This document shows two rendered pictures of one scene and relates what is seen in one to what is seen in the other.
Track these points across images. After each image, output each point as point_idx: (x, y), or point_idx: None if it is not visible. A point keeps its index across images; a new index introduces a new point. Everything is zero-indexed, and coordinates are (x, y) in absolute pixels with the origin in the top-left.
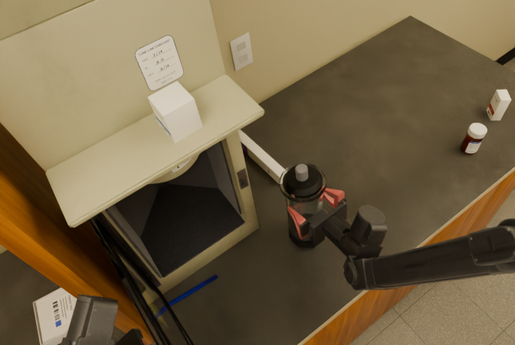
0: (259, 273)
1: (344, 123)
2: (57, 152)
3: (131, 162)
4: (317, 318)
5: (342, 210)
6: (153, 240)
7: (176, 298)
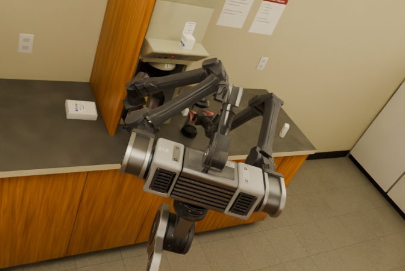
0: (164, 135)
1: (219, 109)
2: (152, 34)
3: (170, 47)
4: None
5: (210, 118)
6: None
7: None
